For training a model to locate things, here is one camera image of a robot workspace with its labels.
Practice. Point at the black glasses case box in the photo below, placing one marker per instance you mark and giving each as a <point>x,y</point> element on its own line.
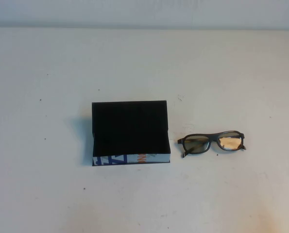
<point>129,131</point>

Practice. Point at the dark tortoiseshell frame glasses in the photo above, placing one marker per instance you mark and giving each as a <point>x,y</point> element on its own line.
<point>195,145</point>

